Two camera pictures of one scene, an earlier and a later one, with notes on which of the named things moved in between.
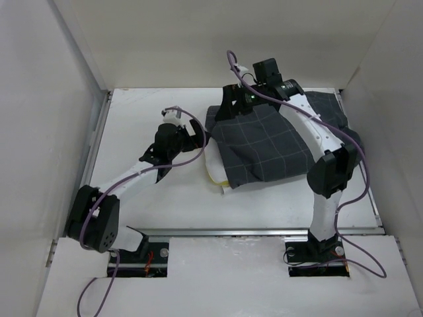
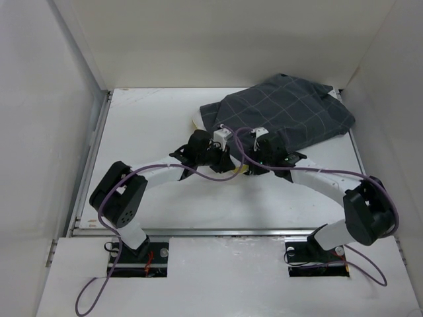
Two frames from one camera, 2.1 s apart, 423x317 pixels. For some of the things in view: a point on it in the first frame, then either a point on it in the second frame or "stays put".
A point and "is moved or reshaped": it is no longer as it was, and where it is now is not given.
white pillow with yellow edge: x=215 y=165 is moved or reshaped
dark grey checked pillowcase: x=262 y=145 is moved or reshaped
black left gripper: x=198 y=137 to x=223 y=163
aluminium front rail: x=227 y=232 stays put
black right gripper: x=227 y=111 to x=256 y=170
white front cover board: x=221 y=277 stays put
